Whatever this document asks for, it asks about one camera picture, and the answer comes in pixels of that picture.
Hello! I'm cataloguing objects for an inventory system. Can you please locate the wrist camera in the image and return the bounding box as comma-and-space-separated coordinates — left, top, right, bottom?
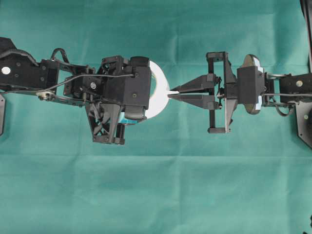
237, 54, 265, 115
120, 56, 151, 125

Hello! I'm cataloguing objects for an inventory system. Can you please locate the white duct tape roll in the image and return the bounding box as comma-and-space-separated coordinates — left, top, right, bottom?
145, 61, 178, 119

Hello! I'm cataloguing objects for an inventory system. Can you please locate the black aluminium frame rail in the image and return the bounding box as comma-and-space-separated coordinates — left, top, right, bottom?
300, 0, 312, 73

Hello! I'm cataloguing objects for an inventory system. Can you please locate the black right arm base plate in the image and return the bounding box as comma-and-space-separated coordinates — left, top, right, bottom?
296, 102, 312, 148

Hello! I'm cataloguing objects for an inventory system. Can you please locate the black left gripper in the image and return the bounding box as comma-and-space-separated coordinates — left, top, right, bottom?
63, 56, 134, 144

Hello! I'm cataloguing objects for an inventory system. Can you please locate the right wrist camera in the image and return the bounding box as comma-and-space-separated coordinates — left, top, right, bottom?
237, 54, 265, 115

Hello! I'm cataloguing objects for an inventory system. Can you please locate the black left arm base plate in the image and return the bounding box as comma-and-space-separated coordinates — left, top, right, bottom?
0, 95, 6, 136

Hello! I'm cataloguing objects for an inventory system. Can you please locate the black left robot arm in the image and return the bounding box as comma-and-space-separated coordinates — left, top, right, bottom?
0, 38, 152, 145

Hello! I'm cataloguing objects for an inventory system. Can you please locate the green table cloth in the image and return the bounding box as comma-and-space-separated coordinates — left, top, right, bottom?
0, 0, 312, 234

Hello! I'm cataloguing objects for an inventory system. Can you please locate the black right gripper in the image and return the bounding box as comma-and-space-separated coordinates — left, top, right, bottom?
168, 52, 238, 134

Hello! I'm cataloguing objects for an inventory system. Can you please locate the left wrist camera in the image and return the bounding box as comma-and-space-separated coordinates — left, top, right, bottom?
120, 56, 151, 125

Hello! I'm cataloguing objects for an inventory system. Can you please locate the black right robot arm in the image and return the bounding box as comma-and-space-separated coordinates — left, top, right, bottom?
168, 52, 312, 134

